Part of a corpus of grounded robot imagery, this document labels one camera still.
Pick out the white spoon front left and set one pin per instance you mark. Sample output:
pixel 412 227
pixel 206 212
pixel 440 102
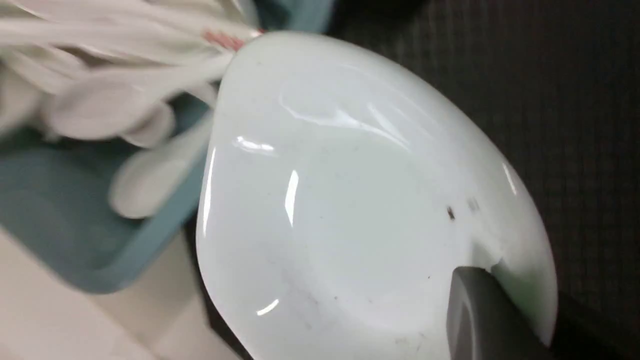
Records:
pixel 146 180

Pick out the white square dish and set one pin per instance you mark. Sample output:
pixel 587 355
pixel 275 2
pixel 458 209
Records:
pixel 341 192

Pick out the white spoon red handle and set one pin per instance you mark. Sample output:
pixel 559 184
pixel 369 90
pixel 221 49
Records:
pixel 153 43

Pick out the teal plastic spoon bin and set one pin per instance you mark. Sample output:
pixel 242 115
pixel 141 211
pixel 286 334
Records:
pixel 71 117

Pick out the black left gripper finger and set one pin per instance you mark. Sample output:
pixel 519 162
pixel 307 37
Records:
pixel 482 323

